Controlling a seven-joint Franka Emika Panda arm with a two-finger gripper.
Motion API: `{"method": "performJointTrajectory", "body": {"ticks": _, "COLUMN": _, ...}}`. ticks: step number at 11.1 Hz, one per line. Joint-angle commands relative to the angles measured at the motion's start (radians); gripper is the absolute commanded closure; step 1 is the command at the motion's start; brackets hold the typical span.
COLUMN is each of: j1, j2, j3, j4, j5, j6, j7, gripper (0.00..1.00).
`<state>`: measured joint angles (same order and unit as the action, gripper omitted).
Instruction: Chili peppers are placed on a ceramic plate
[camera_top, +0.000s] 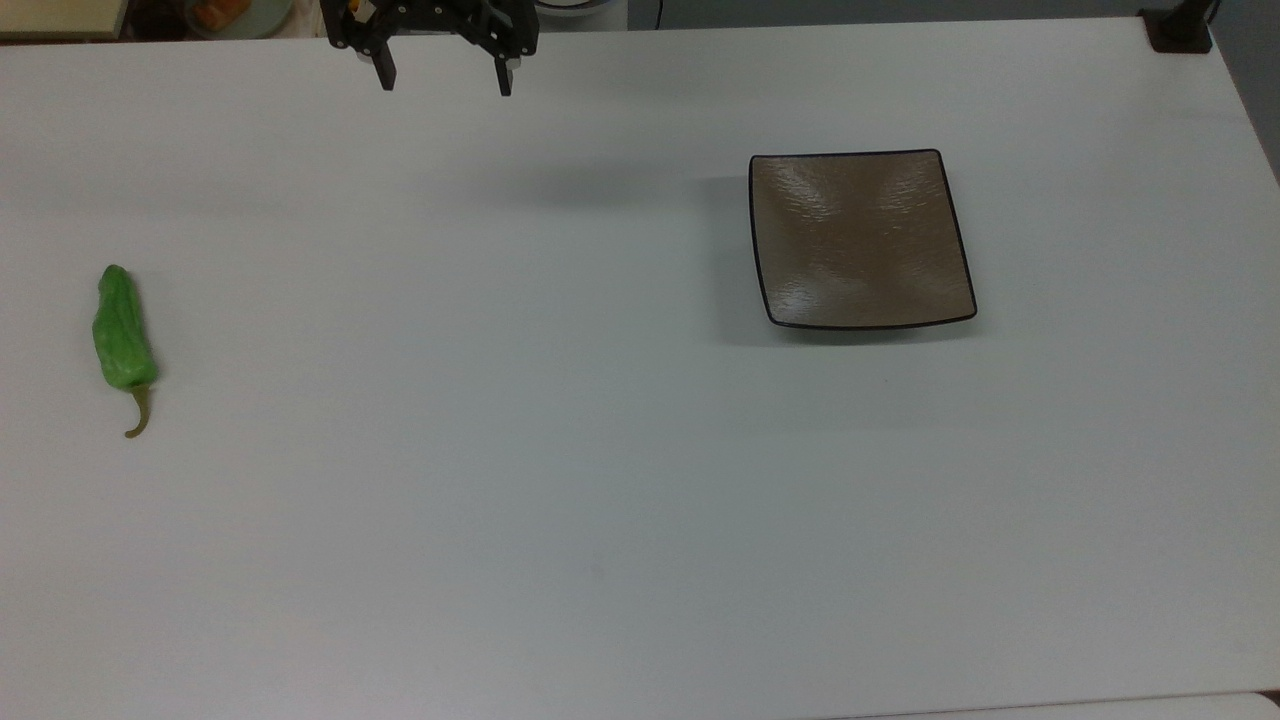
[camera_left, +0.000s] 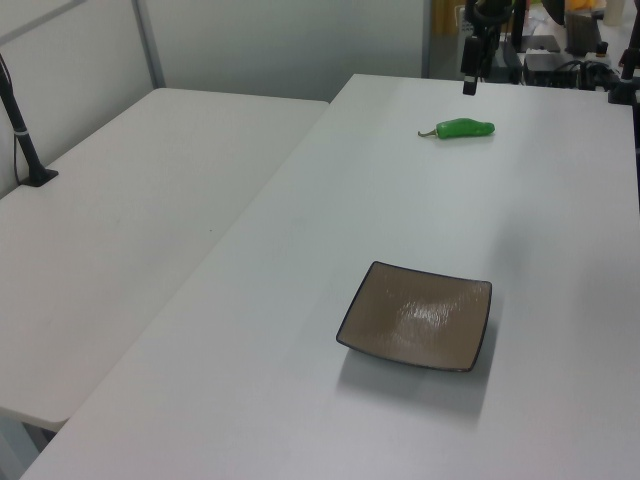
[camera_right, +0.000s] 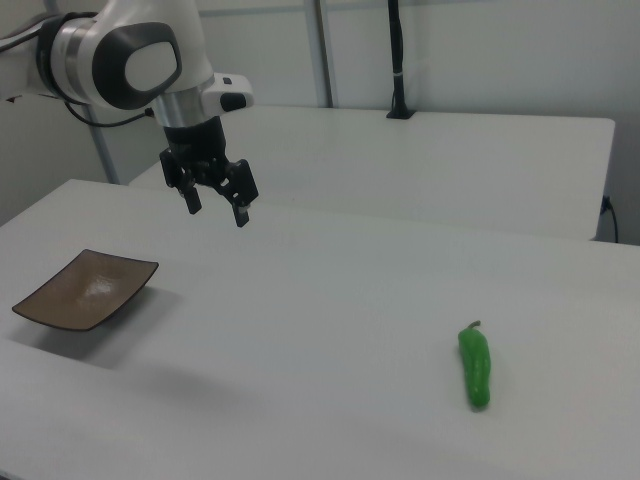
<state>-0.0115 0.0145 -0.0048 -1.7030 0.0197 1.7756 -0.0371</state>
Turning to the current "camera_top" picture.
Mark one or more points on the black table clamp mount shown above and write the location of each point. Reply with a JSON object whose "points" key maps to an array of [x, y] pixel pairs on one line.
{"points": [[1178, 28]]}

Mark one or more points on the green chili pepper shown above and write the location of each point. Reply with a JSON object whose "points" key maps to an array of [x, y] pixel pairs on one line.
{"points": [[123, 330]]}

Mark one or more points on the pale bowl with orange contents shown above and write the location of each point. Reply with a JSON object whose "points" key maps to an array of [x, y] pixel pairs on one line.
{"points": [[236, 15]]}

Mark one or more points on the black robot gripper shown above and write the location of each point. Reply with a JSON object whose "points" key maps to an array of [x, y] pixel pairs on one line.
{"points": [[440, 18]]}

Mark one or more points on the square brown ceramic plate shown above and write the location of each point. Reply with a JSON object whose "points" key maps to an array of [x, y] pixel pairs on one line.
{"points": [[858, 240]]}

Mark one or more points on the beige wooden board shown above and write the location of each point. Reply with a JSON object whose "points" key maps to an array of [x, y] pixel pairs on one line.
{"points": [[60, 17]]}

